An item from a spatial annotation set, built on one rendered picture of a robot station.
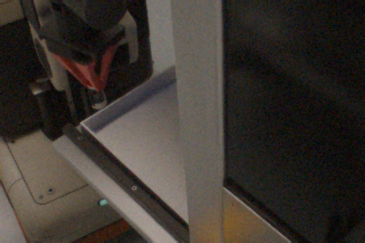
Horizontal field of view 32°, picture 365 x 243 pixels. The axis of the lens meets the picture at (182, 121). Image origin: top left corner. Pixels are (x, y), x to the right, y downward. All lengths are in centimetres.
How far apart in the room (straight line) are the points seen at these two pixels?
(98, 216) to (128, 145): 78
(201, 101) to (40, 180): 135
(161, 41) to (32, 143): 91
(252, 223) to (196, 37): 22
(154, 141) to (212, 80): 59
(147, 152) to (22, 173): 87
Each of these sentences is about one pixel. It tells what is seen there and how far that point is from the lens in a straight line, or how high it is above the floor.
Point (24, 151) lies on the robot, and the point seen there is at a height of 28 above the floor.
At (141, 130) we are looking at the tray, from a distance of 118.
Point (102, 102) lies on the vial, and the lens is 92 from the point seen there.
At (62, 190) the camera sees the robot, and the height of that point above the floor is 28.
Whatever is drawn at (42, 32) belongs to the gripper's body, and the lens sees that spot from 86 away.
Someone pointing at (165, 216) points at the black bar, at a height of 90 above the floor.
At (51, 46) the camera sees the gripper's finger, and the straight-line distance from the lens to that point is 86.
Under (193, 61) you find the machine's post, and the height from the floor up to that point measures 136.
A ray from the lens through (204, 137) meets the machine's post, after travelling 65.
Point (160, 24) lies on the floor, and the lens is 282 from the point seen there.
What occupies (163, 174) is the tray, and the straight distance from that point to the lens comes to 111.
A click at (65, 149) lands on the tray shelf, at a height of 88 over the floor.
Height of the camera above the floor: 175
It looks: 47 degrees down
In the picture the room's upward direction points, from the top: 5 degrees counter-clockwise
